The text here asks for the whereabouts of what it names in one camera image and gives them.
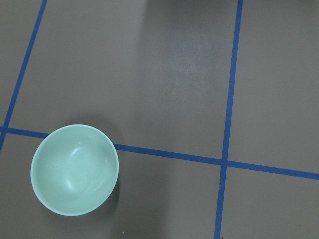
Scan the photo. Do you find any green bowl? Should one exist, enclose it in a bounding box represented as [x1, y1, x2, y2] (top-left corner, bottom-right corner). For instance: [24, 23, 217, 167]
[30, 124, 119, 216]

